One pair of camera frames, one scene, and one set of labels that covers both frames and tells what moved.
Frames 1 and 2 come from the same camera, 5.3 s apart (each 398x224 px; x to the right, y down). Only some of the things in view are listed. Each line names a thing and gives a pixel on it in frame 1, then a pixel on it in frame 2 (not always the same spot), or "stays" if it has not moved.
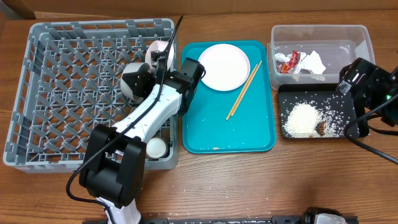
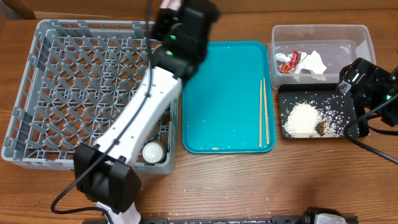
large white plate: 226,66 to 171,4
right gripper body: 375,91 stays
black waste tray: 314,111 stays
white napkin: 311,62 stays
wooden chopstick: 239,101 to 267,123
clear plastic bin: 314,54 stays
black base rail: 229,220 stays
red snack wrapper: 288,67 stays
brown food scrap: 320,128 stays
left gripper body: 137,80 to 165,21
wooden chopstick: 244,89 to 260,126
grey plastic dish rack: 69,83 stays
